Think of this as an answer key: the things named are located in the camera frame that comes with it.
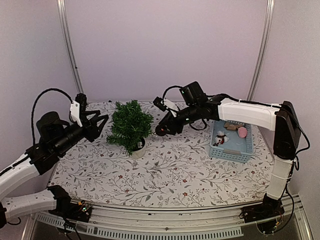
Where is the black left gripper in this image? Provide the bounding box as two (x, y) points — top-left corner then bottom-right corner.
(53, 110), (109, 155)

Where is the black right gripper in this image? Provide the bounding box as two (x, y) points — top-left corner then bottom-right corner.
(156, 103), (201, 135)

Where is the dark red bauble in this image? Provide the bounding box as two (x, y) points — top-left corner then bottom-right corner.
(155, 126), (166, 137)

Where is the small green christmas tree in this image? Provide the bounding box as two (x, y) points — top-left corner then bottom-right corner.
(106, 100), (154, 156)

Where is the white ribbed plant pot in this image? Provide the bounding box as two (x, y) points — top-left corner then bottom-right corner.
(130, 138), (146, 159)

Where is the pink pompom ornament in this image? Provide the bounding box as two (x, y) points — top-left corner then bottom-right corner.
(237, 126), (248, 138)

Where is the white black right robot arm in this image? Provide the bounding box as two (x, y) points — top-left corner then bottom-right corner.
(153, 81), (302, 218)

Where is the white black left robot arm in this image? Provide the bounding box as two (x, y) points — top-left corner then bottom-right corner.
(0, 110), (109, 227)

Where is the white cotton boll ornament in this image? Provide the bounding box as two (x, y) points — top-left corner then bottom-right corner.
(213, 131), (229, 147)

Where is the beige ribbon bow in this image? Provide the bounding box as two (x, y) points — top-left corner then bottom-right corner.
(223, 121), (242, 131)

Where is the light blue perforated basket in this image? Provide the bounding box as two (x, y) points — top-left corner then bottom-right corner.
(208, 120), (254, 163)

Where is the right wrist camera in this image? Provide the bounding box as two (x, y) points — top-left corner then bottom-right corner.
(153, 96), (180, 118)

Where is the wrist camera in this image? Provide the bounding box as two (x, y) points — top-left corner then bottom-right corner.
(153, 96), (180, 118)
(69, 93), (87, 127)

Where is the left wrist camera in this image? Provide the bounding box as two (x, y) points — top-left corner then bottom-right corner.
(69, 93), (87, 127)

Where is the black left camera cable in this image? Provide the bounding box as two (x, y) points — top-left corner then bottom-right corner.
(31, 87), (75, 131)

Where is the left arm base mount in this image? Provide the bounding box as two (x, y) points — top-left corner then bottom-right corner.
(47, 185), (92, 223)

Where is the aluminium front rail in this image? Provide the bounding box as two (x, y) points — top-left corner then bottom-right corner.
(21, 194), (315, 240)

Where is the aluminium corner post left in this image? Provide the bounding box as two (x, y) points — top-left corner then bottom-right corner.
(56, 0), (84, 94)

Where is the aluminium corner post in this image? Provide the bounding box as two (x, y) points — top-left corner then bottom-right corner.
(56, 0), (84, 94)
(247, 0), (275, 101)

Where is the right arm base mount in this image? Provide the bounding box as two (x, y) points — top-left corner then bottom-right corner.
(239, 194), (285, 223)

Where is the aluminium corner post right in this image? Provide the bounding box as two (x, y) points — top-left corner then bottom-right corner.
(247, 0), (275, 101)

